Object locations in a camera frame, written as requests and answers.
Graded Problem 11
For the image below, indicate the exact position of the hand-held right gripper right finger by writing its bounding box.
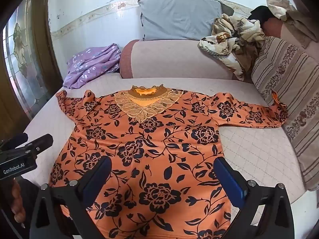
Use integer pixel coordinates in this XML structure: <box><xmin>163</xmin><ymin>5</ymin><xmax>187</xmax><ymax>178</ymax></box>
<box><xmin>213</xmin><ymin>157</ymin><xmax>296</xmax><ymax>239</ymax></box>

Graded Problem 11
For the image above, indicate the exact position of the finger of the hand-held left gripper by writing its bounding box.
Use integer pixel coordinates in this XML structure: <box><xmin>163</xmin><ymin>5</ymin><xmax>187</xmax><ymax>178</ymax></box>
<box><xmin>24</xmin><ymin>134</ymin><xmax>54</xmax><ymax>155</ymax></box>
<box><xmin>4</xmin><ymin>132</ymin><xmax>29</xmax><ymax>148</ymax></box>

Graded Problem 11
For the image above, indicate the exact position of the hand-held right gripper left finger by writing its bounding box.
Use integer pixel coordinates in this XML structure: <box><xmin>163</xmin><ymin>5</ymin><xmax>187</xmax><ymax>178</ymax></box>
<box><xmin>29</xmin><ymin>156</ymin><xmax>112</xmax><ymax>239</ymax></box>

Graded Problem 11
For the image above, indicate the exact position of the orange floral shirt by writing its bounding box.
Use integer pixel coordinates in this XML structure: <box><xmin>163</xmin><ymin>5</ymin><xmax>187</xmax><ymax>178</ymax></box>
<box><xmin>48</xmin><ymin>84</ymin><xmax>288</xmax><ymax>239</ymax></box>

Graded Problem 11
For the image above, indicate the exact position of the person's left hand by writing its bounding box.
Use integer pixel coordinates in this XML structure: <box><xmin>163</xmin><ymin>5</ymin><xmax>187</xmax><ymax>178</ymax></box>
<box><xmin>9</xmin><ymin>179</ymin><xmax>27</xmax><ymax>229</ymax></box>

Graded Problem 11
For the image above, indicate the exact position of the purple floral cloth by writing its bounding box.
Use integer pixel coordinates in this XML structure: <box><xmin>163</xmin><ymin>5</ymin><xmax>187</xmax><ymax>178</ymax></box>
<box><xmin>63</xmin><ymin>43</ymin><xmax>122</xmax><ymax>89</ymax></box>

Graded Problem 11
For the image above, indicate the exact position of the wooden stained glass door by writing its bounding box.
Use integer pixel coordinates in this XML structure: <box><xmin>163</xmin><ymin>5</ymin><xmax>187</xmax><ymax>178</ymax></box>
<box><xmin>0</xmin><ymin>0</ymin><xmax>63</xmax><ymax>141</ymax></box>

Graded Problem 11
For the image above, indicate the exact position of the striped floral cushion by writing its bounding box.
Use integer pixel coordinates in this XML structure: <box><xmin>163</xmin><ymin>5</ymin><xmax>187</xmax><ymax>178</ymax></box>
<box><xmin>250</xmin><ymin>36</ymin><xmax>319</xmax><ymax>192</ymax></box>

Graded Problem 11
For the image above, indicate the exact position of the beige floral blanket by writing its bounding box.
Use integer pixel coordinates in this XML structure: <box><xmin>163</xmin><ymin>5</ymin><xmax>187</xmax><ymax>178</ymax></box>
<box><xmin>198</xmin><ymin>13</ymin><xmax>267</xmax><ymax>81</ymax></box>

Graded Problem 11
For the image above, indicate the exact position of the grey pillow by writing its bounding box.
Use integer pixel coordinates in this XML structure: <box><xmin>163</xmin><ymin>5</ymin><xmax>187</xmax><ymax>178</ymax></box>
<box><xmin>138</xmin><ymin>0</ymin><xmax>223</xmax><ymax>41</ymax></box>

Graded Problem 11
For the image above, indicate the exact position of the black cloth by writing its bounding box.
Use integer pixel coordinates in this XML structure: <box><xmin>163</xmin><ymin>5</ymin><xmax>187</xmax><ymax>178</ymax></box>
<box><xmin>247</xmin><ymin>5</ymin><xmax>275</xmax><ymax>23</ymax></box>

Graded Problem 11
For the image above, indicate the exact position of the beige crumpled cloth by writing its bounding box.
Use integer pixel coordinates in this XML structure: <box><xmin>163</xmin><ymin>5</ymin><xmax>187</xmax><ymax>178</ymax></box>
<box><xmin>266</xmin><ymin>0</ymin><xmax>319</xmax><ymax>49</ymax></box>

